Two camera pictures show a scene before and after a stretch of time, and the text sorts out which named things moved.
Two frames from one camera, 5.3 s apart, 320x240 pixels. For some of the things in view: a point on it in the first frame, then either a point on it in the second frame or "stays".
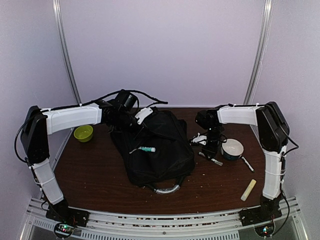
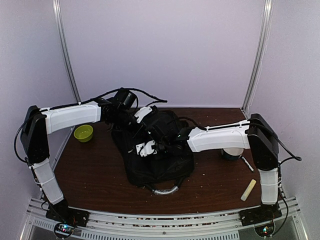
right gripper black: [212, 151] → [168, 155]
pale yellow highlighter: [248, 190] stays
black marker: [248, 164] stays
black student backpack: [159, 153] stays
